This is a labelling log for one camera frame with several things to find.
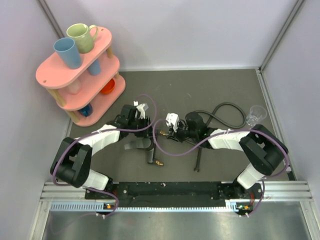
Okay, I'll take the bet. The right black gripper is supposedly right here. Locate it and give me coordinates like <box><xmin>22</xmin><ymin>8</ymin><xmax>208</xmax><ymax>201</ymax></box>
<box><xmin>166</xmin><ymin>121</ymin><xmax>199</xmax><ymax>143</ymax></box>

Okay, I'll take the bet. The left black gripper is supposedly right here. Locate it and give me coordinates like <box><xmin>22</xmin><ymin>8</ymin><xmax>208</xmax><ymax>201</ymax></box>
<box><xmin>128</xmin><ymin>116</ymin><xmax>158</xmax><ymax>138</ymax></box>

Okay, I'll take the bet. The black rubber hose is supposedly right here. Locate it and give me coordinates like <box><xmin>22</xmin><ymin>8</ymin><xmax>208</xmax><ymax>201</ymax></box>
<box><xmin>164</xmin><ymin>101</ymin><xmax>247</xmax><ymax>173</ymax></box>

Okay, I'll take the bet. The black fitting with brass connectors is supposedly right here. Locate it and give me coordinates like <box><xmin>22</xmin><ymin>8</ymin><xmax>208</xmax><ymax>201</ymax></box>
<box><xmin>124</xmin><ymin>129</ymin><xmax>168</xmax><ymax>168</ymax></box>

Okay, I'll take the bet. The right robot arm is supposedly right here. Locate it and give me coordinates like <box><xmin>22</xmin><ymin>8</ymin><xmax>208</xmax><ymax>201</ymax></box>
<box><xmin>165</xmin><ymin>111</ymin><xmax>289</xmax><ymax>198</ymax></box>

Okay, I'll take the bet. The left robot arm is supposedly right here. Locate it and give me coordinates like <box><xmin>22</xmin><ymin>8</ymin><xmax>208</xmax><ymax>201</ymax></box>
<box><xmin>50</xmin><ymin>103</ymin><xmax>154</xmax><ymax>199</ymax></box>

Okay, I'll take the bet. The orange bowl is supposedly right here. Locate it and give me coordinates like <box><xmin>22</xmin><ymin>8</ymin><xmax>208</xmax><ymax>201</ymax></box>
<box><xmin>100</xmin><ymin>78</ymin><xmax>116</xmax><ymax>95</ymax></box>

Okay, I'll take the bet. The dark blue cup bottom shelf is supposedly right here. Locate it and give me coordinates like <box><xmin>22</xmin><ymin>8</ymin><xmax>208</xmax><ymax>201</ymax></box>
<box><xmin>78</xmin><ymin>103</ymin><xmax>93</xmax><ymax>117</ymax></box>

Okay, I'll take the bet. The pink three-tier shelf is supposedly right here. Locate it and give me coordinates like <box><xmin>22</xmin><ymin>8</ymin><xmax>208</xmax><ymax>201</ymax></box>
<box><xmin>35</xmin><ymin>26</ymin><xmax>126</xmax><ymax>127</ymax></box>

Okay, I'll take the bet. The small blue cup middle shelf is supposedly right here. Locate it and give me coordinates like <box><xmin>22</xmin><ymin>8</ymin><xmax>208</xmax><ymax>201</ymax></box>
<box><xmin>87</xmin><ymin>58</ymin><xmax>101</xmax><ymax>76</ymax></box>

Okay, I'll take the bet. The translucent pink cup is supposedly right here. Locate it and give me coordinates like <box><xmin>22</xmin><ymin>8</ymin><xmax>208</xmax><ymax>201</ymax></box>
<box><xmin>66</xmin><ymin>79</ymin><xmax>81</xmax><ymax>95</ymax></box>

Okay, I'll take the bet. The clear plastic cup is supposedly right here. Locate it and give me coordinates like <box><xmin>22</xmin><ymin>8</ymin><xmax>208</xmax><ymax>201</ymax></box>
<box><xmin>246</xmin><ymin>105</ymin><xmax>268</xmax><ymax>127</ymax></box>

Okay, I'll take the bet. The blue plastic tumbler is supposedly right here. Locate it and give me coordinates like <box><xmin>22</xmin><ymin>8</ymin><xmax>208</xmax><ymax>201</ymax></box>
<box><xmin>53</xmin><ymin>37</ymin><xmax>82</xmax><ymax>69</ymax></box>

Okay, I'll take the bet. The green ceramic mug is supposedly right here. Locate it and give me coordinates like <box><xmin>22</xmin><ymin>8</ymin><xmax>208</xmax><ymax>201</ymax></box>
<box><xmin>66</xmin><ymin>23</ymin><xmax>99</xmax><ymax>54</ymax></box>

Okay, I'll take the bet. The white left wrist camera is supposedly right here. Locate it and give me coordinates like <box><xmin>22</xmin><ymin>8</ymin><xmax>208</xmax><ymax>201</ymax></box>
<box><xmin>133</xmin><ymin>101</ymin><xmax>149</xmax><ymax>119</ymax></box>

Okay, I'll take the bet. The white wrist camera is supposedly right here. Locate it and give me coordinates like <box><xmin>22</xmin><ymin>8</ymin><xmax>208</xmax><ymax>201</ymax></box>
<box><xmin>165</xmin><ymin>113</ymin><xmax>180</xmax><ymax>132</ymax></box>
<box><xmin>133</xmin><ymin>101</ymin><xmax>149</xmax><ymax>119</ymax></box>

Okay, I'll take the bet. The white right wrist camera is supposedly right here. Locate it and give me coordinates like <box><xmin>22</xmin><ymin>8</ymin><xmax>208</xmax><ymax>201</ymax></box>
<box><xmin>165</xmin><ymin>113</ymin><xmax>180</xmax><ymax>132</ymax></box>

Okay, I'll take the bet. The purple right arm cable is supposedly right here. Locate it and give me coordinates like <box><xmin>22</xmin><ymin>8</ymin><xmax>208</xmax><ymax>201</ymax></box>
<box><xmin>152</xmin><ymin>119</ymin><xmax>291</xmax><ymax>218</ymax></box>

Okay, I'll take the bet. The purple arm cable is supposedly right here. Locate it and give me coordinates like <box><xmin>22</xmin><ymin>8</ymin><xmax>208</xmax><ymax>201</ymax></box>
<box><xmin>152</xmin><ymin>119</ymin><xmax>291</xmax><ymax>218</ymax></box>
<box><xmin>51</xmin><ymin>94</ymin><xmax>158</xmax><ymax>218</ymax></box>

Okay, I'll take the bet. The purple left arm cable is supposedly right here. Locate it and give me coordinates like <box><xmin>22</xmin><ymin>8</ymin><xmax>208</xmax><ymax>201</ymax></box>
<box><xmin>51</xmin><ymin>94</ymin><xmax>158</xmax><ymax>218</ymax></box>

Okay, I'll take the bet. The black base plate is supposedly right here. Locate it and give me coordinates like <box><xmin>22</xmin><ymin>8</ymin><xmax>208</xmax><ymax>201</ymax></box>
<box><xmin>84</xmin><ymin>181</ymin><xmax>251</xmax><ymax>208</ymax></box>

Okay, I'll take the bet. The grey slotted cable duct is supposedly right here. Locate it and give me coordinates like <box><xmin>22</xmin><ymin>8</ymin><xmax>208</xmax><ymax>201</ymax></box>
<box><xmin>50</xmin><ymin>200</ymin><xmax>239</xmax><ymax>213</ymax></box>

